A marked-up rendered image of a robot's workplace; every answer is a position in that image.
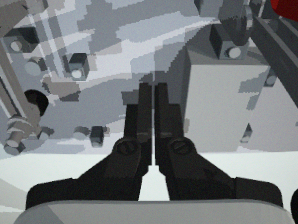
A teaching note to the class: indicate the grey fixture plate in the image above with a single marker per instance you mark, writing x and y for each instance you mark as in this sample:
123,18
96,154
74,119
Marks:
127,42

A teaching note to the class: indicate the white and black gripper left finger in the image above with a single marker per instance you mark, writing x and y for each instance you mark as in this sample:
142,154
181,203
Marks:
117,177

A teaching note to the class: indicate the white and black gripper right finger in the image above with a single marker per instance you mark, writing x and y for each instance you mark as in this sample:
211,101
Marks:
195,177

